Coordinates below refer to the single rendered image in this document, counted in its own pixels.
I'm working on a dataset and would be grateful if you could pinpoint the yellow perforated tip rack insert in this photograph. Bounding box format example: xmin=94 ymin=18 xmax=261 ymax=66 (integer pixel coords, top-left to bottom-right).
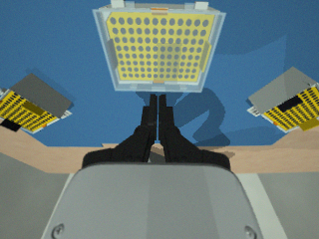
xmin=0 ymin=91 xmax=56 ymax=132
xmin=264 ymin=87 xmax=319 ymax=131

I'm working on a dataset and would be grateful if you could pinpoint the blue bench mat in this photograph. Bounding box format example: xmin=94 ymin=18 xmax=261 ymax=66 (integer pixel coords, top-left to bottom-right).
xmin=0 ymin=0 xmax=319 ymax=147

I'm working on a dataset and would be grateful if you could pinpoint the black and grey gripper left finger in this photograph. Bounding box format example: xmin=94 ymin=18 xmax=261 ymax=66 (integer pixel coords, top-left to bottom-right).
xmin=82 ymin=95 xmax=158 ymax=167

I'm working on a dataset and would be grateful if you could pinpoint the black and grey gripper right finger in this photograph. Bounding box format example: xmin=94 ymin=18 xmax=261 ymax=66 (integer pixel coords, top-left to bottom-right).
xmin=159 ymin=95 xmax=231 ymax=170

